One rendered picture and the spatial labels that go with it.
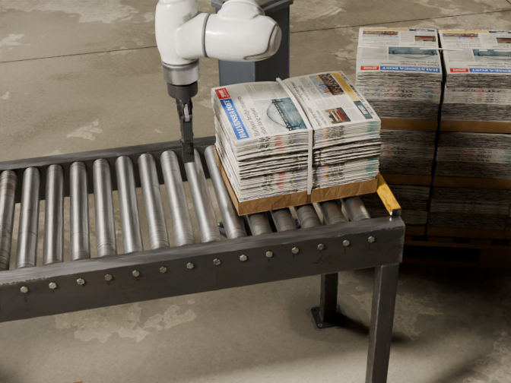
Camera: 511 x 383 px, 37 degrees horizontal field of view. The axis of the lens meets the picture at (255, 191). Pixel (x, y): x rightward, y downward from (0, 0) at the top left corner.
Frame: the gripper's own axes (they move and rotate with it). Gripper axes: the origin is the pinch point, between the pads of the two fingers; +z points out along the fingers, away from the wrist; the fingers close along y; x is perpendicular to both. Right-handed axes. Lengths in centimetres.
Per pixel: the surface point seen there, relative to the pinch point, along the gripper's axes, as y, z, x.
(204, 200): -5.3, 13.1, -2.9
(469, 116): 42, 26, -100
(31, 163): 24, 13, 43
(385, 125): 51, 31, -74
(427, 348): 2, 93, -77
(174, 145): 24.6, 13.0, 1.8
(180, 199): -3.0, 13.1, 3.3
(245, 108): 0.0, -10.3, -15.4
